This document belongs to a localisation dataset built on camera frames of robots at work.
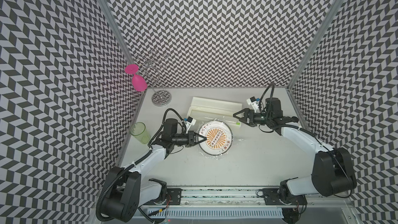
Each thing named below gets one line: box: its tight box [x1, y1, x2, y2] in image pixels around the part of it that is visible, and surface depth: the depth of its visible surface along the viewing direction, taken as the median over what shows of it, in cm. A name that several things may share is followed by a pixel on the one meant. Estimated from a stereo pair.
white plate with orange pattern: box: [198, 119, 234, 157], surface depth 78 cm
